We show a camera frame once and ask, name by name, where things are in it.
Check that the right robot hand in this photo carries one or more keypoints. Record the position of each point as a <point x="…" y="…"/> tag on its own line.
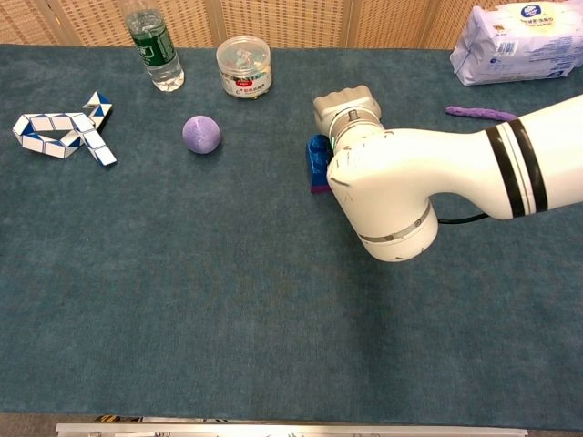
<point x="341" y="102"/>

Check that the blue toy brick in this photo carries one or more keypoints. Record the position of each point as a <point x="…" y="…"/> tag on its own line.
<point x="318" y="157"/>

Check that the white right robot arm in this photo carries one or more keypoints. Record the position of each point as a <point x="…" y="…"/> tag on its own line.
<point x="410" y="177"/>

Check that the purple toy brick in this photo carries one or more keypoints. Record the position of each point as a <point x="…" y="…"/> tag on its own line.
<point x="320" y="189"/>

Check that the wicker folding screen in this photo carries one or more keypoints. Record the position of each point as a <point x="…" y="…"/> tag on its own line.
<point x="296" y="23"/>

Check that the clear plastic jar white lid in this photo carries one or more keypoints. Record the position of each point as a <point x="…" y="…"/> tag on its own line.
<point x="244" y="68"/>

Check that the purple clay stick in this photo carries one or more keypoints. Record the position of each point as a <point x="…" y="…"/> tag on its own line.
<point x="478" y="112"/>

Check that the lilac ball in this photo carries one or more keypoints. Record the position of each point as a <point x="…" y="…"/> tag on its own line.
<point x="201" y="134"/>

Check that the white tissue pack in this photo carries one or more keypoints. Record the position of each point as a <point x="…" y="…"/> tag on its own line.
<point x="514" y="50"/>

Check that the clear bottle green label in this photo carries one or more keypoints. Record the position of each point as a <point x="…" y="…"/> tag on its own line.
<point x="157" y="50"/>

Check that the teal table cloth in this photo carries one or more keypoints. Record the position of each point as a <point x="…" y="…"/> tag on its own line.
<point x="228" y="296"/>

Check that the blue white snake puzzle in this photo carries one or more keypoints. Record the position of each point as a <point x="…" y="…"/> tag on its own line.
<point x="50" y="122"/>

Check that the aluminium profile rail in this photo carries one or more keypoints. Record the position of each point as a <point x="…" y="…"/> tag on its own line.
<point x="291" y="430"/>

